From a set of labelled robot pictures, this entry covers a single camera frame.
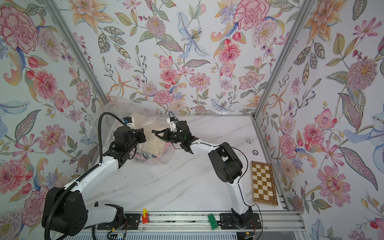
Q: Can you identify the aluminium corner post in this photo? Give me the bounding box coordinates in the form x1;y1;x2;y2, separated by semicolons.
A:
253;0;314;120
42;0;109;105

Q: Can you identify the clear plastic vacuum bag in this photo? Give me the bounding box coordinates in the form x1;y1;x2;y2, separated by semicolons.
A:
85;98;175;165

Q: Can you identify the left black corrugated cable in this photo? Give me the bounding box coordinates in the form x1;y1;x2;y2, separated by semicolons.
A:
44;111;127;240

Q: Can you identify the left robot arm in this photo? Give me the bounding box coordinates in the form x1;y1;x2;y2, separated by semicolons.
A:
42;126;146;240

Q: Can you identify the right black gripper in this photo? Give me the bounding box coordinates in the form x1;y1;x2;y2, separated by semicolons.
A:
157;129;187;145

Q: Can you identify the right aluminium corner post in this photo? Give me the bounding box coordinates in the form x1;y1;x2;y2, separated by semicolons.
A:
253;0;314;120

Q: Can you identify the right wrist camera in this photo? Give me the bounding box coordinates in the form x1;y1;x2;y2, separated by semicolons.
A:
167;117;179;132

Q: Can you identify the left aluminium corner post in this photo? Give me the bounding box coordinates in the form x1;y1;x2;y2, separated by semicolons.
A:
42;0;109;105

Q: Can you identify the beige knitted blanket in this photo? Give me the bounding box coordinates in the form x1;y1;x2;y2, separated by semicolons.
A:
131;112;166;157

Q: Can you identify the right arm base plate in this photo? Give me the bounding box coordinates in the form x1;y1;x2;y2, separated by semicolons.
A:
219;213;262;230

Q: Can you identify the pink folded blanket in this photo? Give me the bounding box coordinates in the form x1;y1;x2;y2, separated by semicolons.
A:
134;152;160;165

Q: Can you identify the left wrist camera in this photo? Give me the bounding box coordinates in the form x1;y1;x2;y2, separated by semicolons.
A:
123;117;135;129

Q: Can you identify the aluminium front rail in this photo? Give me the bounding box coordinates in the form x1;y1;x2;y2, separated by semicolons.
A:
47;210;305;233

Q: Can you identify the green block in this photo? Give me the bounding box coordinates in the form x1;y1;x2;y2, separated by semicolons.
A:
207;214;219;231

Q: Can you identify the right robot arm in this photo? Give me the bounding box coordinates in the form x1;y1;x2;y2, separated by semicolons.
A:
152;117;253;228

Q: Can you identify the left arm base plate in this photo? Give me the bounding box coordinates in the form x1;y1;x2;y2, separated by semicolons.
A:
97;214;141;231

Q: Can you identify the wooden chessboard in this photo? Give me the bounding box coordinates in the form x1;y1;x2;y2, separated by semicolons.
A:
251;161;279;207

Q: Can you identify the red yellow clamp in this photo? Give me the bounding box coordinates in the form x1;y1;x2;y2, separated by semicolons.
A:
142;209;150;224

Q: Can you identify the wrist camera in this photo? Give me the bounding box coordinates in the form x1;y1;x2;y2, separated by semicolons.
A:
167;117;179;132
123;117;135;129

